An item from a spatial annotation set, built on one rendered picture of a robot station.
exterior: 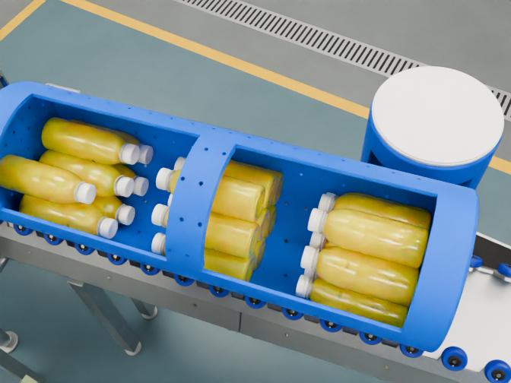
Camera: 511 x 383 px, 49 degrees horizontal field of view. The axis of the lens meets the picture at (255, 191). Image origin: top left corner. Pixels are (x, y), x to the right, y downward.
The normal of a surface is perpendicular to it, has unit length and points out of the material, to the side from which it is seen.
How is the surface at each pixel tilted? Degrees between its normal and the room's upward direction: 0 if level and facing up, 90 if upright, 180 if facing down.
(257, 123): 0
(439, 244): 16
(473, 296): 0
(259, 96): 0
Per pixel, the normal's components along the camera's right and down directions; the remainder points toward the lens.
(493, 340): -0.05, -0.54
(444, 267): -0.20, -0.08
